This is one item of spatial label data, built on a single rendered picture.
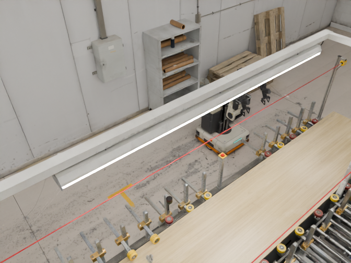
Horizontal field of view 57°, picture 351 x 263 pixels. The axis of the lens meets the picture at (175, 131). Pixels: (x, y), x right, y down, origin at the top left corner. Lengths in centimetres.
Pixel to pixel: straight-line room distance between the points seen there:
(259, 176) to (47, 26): 327
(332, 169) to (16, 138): 426
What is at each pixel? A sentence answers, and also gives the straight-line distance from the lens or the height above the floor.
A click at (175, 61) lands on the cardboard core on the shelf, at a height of 98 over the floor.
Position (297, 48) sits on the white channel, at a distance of 281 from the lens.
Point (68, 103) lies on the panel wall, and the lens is 523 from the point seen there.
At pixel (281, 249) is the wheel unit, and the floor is 91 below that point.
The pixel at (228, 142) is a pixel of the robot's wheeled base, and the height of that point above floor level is 28.
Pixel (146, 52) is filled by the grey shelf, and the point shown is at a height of 121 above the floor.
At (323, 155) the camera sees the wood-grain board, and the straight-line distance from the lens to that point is 423.
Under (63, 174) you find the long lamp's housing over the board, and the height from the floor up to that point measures 238.
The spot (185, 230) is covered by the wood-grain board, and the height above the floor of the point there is 90.
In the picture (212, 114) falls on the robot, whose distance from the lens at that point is 488.
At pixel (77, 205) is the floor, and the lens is 474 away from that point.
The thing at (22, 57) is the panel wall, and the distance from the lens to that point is 472.
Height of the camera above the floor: 359
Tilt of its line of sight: 40 degrees down
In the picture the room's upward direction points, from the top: 1 degrees counter-clockwise
